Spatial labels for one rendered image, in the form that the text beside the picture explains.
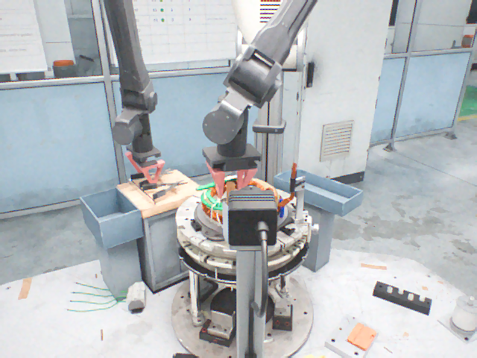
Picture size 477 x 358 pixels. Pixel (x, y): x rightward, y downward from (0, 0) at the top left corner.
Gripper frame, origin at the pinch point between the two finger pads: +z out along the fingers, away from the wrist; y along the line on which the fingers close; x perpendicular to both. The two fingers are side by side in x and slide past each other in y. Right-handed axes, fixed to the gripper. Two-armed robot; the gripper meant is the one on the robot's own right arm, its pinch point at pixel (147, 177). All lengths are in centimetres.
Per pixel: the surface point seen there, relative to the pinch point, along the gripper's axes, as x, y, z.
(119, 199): -8.6, -2.1, 5.6
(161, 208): -2.7, 14.1, 2.7
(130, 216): -11.0, 13.0, 2.5
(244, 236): -20, 74, -32
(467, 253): 207, 23, 117
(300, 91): 175, -112, 29
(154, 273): -7.4, 14.5, 22.8
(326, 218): 40, 35, 13
